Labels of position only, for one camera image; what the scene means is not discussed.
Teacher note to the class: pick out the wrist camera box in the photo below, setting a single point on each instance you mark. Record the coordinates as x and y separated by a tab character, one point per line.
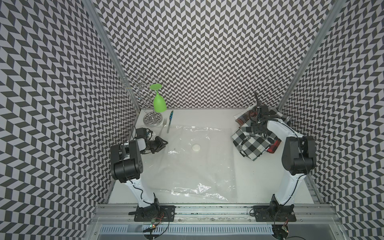
262	111
143	133

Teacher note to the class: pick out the blue green pen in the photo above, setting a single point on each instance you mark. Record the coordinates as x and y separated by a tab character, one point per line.
170	120

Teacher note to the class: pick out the black white plaid shirt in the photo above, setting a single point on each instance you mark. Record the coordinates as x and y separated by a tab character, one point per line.
252	145

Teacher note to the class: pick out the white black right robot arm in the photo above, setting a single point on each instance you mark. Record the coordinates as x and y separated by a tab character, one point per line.
272	125

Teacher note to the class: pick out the aluminium frame right floor rail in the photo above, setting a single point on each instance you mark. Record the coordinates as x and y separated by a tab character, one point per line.
313	189

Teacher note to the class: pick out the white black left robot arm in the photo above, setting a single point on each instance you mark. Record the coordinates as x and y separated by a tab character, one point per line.
127	167

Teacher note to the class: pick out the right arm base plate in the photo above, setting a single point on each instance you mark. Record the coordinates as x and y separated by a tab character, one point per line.
274	214

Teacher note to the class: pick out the left electronics board with wires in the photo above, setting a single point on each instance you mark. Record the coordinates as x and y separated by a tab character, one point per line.
158	226

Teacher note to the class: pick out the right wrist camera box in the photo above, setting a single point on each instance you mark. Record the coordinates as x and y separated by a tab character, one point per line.
262	111

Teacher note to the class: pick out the clear plastic vacuum bag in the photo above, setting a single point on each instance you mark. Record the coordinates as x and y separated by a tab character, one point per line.
181	173

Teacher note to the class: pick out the aluminium frame corner post right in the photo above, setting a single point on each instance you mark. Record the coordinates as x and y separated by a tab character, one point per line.
321	35

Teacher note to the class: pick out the green plastic wine glass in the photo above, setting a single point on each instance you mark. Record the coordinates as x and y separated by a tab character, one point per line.
158	102

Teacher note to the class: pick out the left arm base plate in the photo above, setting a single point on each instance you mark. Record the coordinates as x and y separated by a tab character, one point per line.
166	213

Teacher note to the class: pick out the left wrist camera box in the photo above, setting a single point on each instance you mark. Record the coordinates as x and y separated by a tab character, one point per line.
143	133

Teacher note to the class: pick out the small clear fork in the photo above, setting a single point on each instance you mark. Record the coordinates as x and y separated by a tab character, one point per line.
163	126

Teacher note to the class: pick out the red black buffalo plaid shirt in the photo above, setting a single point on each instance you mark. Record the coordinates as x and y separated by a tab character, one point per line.
252	107

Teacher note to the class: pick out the aluminium front rail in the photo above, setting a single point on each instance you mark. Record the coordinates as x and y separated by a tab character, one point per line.
322	214

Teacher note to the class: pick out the electronics board with wires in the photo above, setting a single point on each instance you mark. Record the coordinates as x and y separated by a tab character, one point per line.
281	232
158	226

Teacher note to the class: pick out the white round bag valve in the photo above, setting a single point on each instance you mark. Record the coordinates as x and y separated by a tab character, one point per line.
196	147

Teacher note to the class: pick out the right electronics board with wires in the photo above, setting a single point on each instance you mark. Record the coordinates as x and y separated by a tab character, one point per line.
281	232

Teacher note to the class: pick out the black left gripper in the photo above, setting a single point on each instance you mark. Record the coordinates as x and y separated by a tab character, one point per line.
160	145

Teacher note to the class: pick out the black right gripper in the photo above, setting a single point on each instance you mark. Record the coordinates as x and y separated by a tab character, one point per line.
255	128

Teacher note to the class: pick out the aluminium frame corner post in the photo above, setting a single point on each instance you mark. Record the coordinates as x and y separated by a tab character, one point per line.
95	19
321	35

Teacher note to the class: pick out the aluminium frame corner post left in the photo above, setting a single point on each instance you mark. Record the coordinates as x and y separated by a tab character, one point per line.
95	19

